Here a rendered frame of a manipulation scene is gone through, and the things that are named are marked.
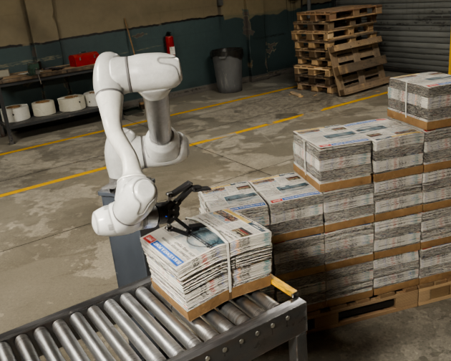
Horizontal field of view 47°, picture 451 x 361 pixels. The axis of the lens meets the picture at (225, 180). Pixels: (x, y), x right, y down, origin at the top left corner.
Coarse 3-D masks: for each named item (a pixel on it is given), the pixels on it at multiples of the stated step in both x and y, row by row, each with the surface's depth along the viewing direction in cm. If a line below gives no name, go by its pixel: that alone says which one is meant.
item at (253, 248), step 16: (224, 208) 210; (224, 224) 194; (240, 224) 194; (256, 224) 194; (240, 240) 182; (256, 240) 186; (240, 256) 184; (256, 256) 188; (240, 272) 186; (256, 272) 191
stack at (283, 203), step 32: (224, 192) 280; (256, 192) 281; (288, 192) 272; (320, 192) 268; (352, 192) 271; (384, 192) 277; (416, 192) 282; (288, 224) 267; (320, 224) 272; (384, 224) 283; (416, 224) 289; (288, 256) 272; (320, 256) 279; (352, 256) 284; (416, 256) 296; (320, 288) 285; (352, 288) 291; (416, 288) 302; (320, 320) 292; (352, 320) 298
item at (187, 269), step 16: (176, 224) 197; (144, 240) 190; (160, 240) 187; (176, 240) 186; (192, 240) 184; (160, 256) 179; (176, 256) 176; (192, 256) 174; (208, 256) 176; (160, 272) 188; (176, 272) 171; (192, 272) 174; (208, 272) 178; (176, 288) 180; (192, 288) 176; (208, 288) 180; (192, 304) 178
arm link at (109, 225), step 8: (104, 208) 166; (112, 208) 163; (96, 216) 164; (104, 216) 164; (112, 216) 163; (96, 224) 164; (104, 224) 163; (112, 224) 164; (120, 224) 163; (136, 224) 165; (96, 232) 166; (104, 232) 165; (112, 232) 166; (120, 232) 166; (128, 232) 168
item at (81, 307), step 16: (128, 288) 203; (80, 304) 195; (96, 304) 195; (48, 320) 188; (64, 320) 190; (112, 320) 201; (0, 336) 181; (16, 336) 181; (32, 336) 184; (16, 352) 183
